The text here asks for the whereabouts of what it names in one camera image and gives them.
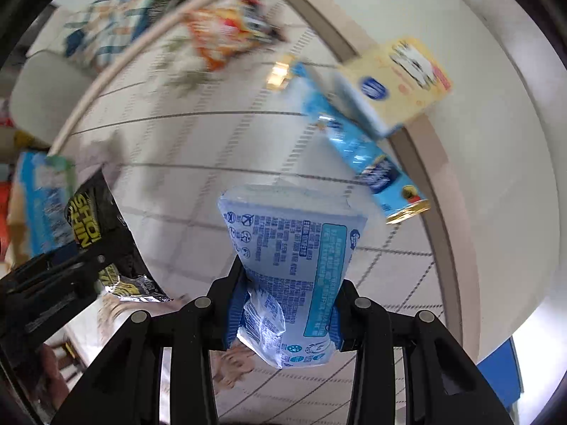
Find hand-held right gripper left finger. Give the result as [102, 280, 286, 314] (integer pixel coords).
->
[51, 257, 249, 425]

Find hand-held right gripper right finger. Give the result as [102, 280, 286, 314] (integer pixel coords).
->
[333, 279, 517, 425]

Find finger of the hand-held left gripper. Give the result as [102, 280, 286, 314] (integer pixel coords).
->
[0, 250, 108, 308]

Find black snack packet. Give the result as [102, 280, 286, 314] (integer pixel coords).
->
[64, 172, 170, 304]

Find blue printed tissue packet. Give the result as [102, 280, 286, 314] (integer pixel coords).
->
[217, 183, 368, 369]

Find light blue packet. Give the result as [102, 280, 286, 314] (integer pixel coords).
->
[12, 149, 77, 258]

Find blue flat object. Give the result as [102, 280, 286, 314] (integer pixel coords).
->
[476, 335, 526, 418]

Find grey white chair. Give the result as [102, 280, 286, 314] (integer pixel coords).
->
[9, 50, 111, 149]

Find blue snack packet gold ends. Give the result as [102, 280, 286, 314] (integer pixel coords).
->
[266, 53, 431, 225]

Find yellow carton box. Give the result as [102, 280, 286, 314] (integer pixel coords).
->
[334, 36, 453, 139]

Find blue white checked packet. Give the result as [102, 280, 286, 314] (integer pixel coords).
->
[63, 0, 196, 72]

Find orange snack packet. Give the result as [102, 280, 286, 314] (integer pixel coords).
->
[184, 0, 286, 72]

